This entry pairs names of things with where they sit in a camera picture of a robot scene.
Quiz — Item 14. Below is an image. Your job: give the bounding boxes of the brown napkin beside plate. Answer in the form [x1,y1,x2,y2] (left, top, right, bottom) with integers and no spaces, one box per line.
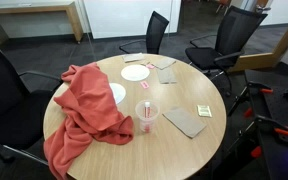
[157,68,176,84]

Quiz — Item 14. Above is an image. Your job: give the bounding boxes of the brown napkin at rim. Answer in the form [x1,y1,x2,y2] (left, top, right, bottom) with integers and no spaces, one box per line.
[123,53,144,63]

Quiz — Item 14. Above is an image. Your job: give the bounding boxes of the black office chair right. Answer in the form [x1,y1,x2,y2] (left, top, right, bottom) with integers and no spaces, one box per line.
[184,5,269,98]

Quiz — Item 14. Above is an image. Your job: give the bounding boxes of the yellow-green sauce packet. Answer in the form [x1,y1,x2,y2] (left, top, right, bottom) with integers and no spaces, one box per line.
[197,105,212,117]

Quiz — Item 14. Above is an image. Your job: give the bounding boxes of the pink packet far side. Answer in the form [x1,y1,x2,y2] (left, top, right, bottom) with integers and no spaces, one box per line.
[146,64,155,69]

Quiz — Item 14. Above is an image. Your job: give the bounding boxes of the light wooden side table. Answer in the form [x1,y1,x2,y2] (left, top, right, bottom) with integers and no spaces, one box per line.
[0,1,84,43]

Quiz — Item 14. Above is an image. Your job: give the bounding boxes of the red and white marker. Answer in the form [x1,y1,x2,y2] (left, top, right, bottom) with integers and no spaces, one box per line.
[144,101,150,133]

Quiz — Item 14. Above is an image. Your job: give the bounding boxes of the black office chair far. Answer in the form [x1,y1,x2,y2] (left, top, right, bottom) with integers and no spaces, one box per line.
[118,10,170,55]

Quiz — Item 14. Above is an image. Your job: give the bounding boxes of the brown napkin near cup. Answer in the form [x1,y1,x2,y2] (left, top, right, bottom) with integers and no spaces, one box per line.
[163,107,206,138]

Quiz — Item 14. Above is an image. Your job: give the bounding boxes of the white plate under blanket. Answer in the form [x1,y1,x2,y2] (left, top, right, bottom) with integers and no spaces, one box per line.
[109,83,126,104]

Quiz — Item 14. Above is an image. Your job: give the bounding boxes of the black office chair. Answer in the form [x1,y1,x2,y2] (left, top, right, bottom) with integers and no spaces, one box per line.
[184,5,269,98]
[0,51,63,165]
[118,10,170,55]

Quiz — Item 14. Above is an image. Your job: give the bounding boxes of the black clamp orange tips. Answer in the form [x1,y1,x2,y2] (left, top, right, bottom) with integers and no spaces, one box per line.
[227,80,274,118]

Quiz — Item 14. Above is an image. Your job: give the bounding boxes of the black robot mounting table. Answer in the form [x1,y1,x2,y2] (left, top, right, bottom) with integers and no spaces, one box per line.
[245,70,288,180]

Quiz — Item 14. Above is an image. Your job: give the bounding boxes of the white paper plate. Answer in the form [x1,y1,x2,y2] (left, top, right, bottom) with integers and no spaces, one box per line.
[121,65,150,81]

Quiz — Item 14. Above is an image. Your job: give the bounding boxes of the pink packet near plate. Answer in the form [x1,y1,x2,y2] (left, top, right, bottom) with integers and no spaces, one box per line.
[140,81,149,89]

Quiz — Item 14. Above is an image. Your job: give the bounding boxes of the clear plastic cup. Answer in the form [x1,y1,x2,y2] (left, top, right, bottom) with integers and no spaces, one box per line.
[135,100,160,133]

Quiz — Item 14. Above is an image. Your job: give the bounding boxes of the brown napkin far edge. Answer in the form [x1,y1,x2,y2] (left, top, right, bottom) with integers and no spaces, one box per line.
[153,57,176,70]

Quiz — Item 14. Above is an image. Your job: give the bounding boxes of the red fleece blanket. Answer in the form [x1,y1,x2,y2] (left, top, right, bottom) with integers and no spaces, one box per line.
[44,62,134,180]

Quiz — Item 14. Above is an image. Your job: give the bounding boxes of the black clamp orange handle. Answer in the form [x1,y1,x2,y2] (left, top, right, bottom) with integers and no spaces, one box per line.
[239,115,288,146]

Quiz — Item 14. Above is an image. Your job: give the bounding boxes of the black office chair left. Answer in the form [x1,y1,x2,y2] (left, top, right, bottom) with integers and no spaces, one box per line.
[0,51,63,165]

